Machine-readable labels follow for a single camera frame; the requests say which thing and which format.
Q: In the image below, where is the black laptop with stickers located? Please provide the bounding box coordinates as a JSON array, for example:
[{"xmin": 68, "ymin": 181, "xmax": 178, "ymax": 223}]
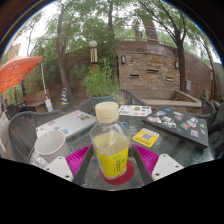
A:
[{"xmin": 142, "ymin": 105, "xmax": 210, "ymax": 149}]

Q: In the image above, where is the dark-trunked tree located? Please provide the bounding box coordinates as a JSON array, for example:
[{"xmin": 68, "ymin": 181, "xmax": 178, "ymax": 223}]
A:
[{"xmin": 133, "ymin": 0, "xmax": 214, "ymax": 93}]

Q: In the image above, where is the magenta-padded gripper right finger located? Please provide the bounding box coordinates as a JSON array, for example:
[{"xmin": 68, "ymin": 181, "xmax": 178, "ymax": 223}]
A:
[{"xmin": 130, "ymin": 143, "xmax": 185, "ymax": 186}]

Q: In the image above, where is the orange parasol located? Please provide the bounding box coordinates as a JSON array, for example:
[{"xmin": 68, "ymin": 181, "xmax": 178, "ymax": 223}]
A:
[{"xmin": 0, "ymin": 54, "xmax": 44, "ymax": 96}]

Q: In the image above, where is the clear bottle with yellow drink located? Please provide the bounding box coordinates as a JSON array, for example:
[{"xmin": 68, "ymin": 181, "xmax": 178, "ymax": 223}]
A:
[{"xmin": 89, "ymin": 101, "xmax": 132, "ymax": 181}]

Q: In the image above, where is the silver laptop with stickers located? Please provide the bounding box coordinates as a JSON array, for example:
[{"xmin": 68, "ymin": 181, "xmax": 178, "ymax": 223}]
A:
[{"xmin": 35, "ymin": 110, "xmax": 98, "ymax": 140}]

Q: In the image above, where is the yellow square card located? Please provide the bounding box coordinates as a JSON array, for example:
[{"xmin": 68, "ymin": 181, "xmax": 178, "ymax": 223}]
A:
[{"xmin": 131, "ymin": 127, "xmax": 160, "ymax": 149}]

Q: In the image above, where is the flat round red coaster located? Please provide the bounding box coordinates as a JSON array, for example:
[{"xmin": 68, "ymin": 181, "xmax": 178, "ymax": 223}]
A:
[{"xmin": 98, "ymin": 159, "xmax": 136, "ymax": 186}]

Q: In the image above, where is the globe-topped garden lamp post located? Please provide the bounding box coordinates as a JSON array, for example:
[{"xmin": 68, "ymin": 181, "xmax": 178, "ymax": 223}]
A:
[{"xmin": 88, "ymin": 40, "xmax": 99, "ymax": 70}]

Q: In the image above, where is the wooden bench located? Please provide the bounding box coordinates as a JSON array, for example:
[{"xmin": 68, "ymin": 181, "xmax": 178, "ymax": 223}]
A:
[{"xmin": 21, "ymin": 89, "xmax": 52, "ymax": 109}]

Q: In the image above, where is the blue yellow striped cone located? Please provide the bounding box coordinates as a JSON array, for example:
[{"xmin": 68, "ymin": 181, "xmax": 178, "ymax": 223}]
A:
[{"xmin": 60, "ymin": 87, "xmax": 71, "ymax": 107}]

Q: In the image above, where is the green potted plant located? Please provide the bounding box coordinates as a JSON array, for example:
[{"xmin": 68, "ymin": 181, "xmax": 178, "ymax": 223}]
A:
[{"xmin": 81, "ymin": 59, "xmax": 122, "ymax": 108}]

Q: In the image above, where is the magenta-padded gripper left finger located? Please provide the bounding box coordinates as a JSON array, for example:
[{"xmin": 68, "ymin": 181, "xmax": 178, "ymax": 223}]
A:
[{"xmin": 43, "ymin": 144, "xmax": 96, "ymax": 187}]

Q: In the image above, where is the leaning tree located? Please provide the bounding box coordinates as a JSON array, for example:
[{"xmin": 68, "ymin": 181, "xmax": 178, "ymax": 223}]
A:
[{"xmin": 29, "ymin": 0, "xmax": 111, "ymax": 108}]

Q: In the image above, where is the grey mesh metal chair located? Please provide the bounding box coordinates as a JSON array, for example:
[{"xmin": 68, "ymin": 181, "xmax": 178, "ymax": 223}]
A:
[
  {"xmin": 199, "ymin": 96, "xmax": 218, "ymax": 118},
  {"xmin": 7, "ymin": 110, "xmax": 65, "ymax": 165},
  {"xmin": 77, "ymin": 88, "xmax": 150, "ymax": 116}
]

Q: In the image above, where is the white mug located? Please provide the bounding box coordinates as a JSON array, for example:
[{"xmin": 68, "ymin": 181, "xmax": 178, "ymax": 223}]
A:
[{"xmin": 32, "ymin": 129, "xmax": 72, "ymax": 165}]

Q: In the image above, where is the black bag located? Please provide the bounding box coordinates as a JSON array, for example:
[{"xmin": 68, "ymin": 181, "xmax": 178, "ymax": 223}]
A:
[{"xmin": 207, "ymin": 110, "xmax": 224, "ymax": 160}]

